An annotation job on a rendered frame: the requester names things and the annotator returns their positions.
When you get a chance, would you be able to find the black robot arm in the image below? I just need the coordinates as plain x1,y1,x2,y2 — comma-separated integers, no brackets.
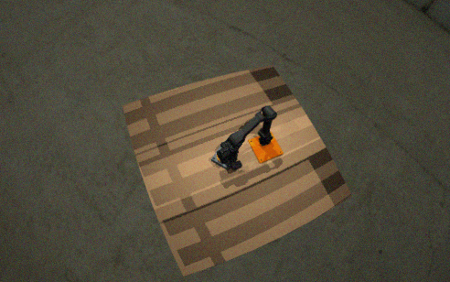
217,105,277,164

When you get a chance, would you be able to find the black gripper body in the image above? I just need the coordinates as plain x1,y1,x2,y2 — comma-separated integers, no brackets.
220,142,242,170

